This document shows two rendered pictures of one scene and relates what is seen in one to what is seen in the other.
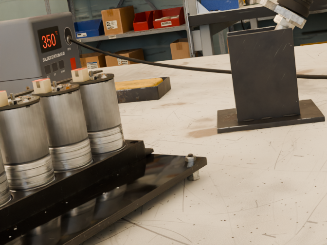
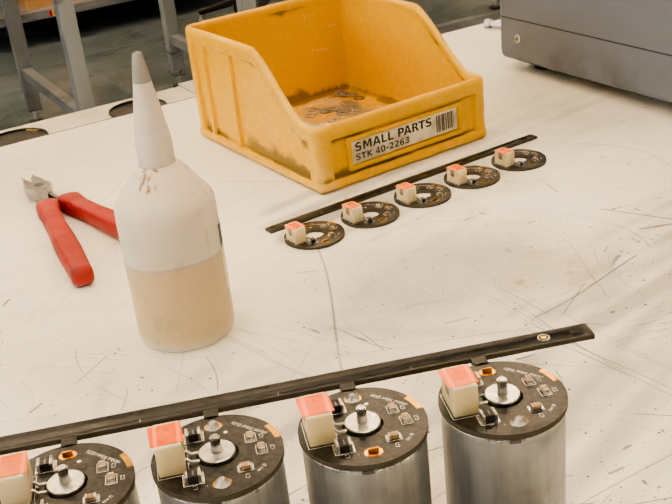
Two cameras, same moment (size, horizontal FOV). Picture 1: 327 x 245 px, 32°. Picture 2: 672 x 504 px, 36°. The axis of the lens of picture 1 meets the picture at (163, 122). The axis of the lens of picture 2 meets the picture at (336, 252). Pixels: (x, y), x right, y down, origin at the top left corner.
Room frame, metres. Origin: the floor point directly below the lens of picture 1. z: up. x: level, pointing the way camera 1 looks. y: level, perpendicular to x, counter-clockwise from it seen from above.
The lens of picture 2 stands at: (0.18, -0.06, 0.93)
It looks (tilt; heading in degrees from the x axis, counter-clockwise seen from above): 26 degrees down; 44
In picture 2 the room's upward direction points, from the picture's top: 6 degrees counter-clockwise
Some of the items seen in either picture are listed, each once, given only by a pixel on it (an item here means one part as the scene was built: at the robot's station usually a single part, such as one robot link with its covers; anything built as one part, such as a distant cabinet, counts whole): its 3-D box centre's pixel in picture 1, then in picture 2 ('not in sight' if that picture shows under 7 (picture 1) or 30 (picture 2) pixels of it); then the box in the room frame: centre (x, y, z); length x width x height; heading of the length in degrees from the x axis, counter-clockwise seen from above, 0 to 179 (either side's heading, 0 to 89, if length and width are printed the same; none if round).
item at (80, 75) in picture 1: (81, 75); (463, 389); (0.31, 0.04, 0.82); 0.01 x 0.01 x 0.01; 53
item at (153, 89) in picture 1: (130, 90); not in sight; (0.59, 0.03, 0.76); 0.07 x 0.05 x 0.02; 74
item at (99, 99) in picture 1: (99, 120); (505, 495); (0.32, 0.04, 0.79); 0.02 x 0.02 x 0.05
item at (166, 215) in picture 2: not in sight; (163, 199); (0.37, 0.20, 0.80); 0.03 x 0.03 x 0.10
